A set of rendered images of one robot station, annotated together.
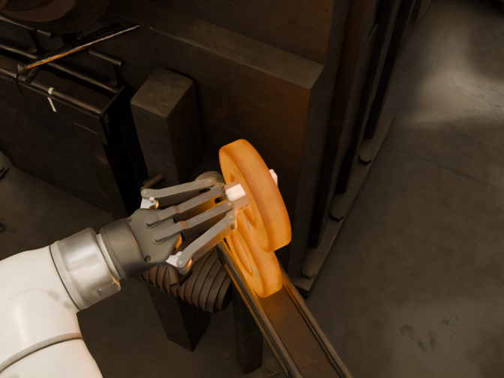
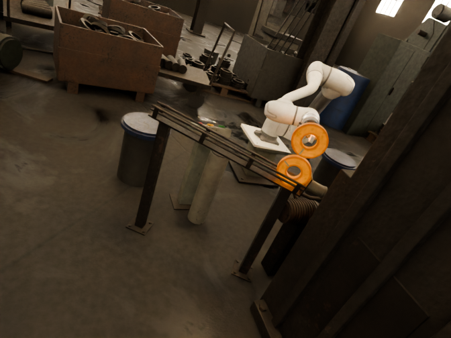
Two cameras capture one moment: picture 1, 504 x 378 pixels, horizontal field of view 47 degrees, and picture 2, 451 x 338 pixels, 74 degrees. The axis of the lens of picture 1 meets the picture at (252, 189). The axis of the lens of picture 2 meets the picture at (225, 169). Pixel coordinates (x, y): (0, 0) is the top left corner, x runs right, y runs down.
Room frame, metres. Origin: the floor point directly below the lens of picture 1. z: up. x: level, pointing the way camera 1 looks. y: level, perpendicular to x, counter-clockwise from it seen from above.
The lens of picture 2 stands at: (0.80, -1.24, 1.29)
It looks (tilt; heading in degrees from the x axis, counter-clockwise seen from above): 29 degrees down; 121
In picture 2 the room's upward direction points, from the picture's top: 21 degrees clockwise
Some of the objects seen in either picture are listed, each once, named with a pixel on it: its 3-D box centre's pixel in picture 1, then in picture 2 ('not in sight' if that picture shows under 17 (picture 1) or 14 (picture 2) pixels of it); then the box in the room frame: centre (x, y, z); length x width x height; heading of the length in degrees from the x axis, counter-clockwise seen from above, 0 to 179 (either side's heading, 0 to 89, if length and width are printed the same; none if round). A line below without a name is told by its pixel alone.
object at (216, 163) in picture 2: not in sight; (207, 187); (-0.05, 0.06, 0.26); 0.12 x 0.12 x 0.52
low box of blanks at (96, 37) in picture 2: not in sight; (105, 55); (-2.15, 0.57, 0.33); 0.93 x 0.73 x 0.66; 70
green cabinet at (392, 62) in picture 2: not in sight; (376, 90); (-0.34, 4.20, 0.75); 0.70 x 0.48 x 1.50; 63
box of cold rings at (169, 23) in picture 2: not in sight; (139, 29); (-3.37, 1.82, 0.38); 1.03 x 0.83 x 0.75; 66
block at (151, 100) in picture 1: (171, 131); not in sight; (0.66, 0.15, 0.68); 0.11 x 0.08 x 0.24; 153
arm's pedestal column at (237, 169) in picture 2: not in sight; (258, 157); (-0.25, 0.98, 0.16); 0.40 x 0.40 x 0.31; 58
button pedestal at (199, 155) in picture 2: not in sight; (196, 165); (-0.21, 0.10, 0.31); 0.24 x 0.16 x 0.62; 63
